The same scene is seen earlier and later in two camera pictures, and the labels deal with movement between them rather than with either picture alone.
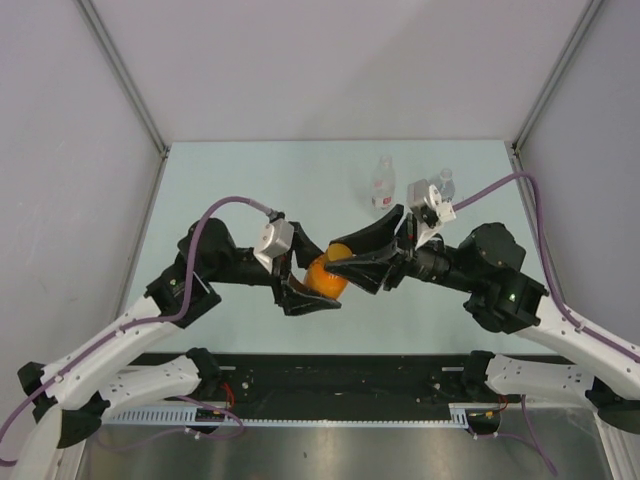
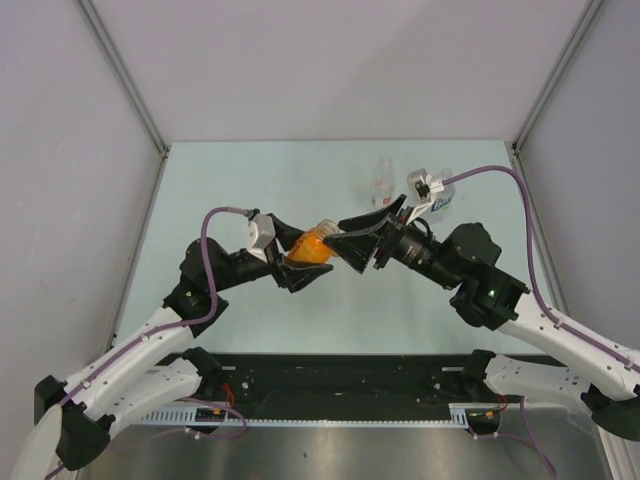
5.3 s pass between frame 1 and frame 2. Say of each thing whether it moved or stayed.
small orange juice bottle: moved
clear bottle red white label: stayed
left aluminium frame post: stayed
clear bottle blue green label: stayed
